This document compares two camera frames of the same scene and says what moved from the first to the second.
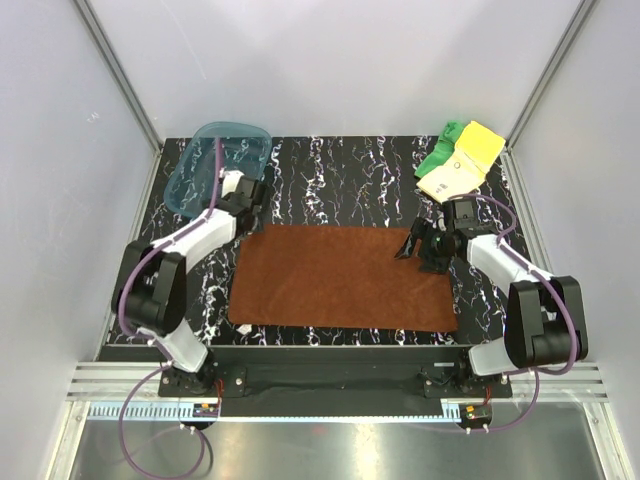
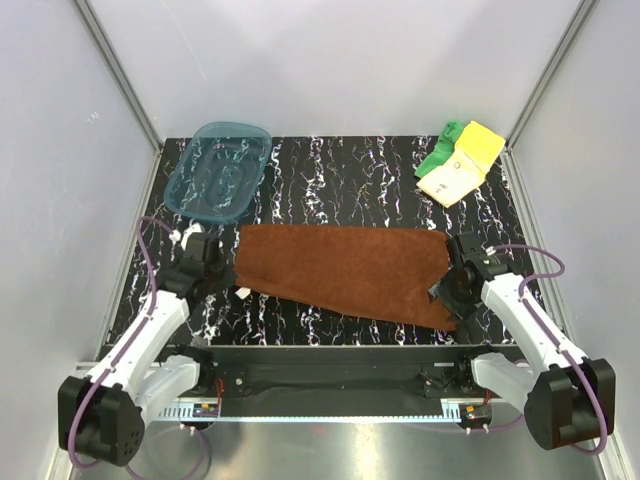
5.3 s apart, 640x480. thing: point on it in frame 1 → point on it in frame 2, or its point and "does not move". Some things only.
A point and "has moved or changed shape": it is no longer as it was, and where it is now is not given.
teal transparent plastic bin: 246,149 does not move
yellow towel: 480,144 does not move
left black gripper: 260,224 → 228,278
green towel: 442,151 does not move
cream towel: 459,178 does not move
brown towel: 336,277 has moved or changed shape
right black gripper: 430,263 → 460,312
